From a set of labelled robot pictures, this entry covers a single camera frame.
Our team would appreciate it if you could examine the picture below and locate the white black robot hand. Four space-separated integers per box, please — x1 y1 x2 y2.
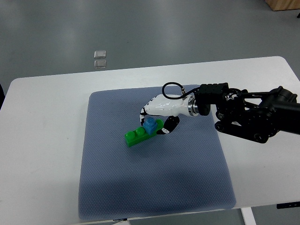
140 94 199 135

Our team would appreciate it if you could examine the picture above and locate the blue toy block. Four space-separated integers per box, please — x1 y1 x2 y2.
142 117 158 135

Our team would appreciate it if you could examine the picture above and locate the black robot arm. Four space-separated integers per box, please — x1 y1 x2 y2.
193 83 300 143

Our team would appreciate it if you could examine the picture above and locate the green four-stud toy block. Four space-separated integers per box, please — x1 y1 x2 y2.
125 119 164 147

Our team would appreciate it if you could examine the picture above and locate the blue-grey foam mat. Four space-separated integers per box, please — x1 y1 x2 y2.
78 87 236 220

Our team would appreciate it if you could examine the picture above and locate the lower metal floor plate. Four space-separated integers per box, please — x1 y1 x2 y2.
94 59 107 69

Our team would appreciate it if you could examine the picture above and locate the metal floor plate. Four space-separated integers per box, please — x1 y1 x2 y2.
94 59 107 69
94 50 106 59

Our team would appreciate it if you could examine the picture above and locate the upper metal floor plate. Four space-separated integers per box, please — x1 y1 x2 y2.
94 50 106 59

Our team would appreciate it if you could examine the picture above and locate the white table leg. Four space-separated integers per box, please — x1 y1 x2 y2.
240 207 256 225

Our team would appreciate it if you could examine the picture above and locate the wooden box corner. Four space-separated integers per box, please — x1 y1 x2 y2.
265 0 300 11

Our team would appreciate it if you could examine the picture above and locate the black table control panel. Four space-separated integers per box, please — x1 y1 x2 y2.
276 202 300 209

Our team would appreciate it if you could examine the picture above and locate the dark object at left edge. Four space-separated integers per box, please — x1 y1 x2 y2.
0 84 5 109

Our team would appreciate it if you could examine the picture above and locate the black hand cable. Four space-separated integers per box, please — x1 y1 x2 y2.
162 82 200 100

